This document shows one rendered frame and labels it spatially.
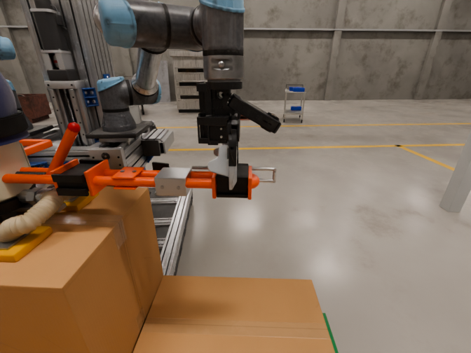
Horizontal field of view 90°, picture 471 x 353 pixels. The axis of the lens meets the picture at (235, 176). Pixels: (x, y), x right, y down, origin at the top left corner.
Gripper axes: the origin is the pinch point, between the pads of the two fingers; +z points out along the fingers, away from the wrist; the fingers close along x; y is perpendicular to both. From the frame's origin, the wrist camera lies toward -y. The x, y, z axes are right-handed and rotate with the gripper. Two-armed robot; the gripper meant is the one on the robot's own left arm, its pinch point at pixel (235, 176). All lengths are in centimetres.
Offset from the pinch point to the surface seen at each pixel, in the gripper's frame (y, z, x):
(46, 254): 39.4, 13.4, 12.1
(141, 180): 20.3, -0.1, 3.1
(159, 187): 16.5, 1.4, 3.5
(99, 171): 31.3, -0.8, 0.6
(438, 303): -120, 108, -57
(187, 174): 10.7, -0.9, 1.0
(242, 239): 1, 107, -111
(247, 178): -2.8, -1.3, 4.1
